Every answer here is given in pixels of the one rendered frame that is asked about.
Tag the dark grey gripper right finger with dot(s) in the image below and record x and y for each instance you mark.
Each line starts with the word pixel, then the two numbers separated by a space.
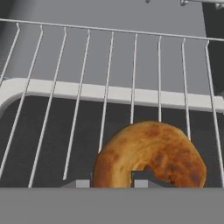
pixel 141 178

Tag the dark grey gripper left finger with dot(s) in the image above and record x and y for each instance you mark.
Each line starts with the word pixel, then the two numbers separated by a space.
pixel 82 184

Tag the white-framed toaster oven door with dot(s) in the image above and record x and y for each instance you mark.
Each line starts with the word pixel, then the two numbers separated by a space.
pixel 145 97

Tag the grey toaster oven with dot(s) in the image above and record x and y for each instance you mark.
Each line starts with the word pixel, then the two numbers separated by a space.
pixel 122 17

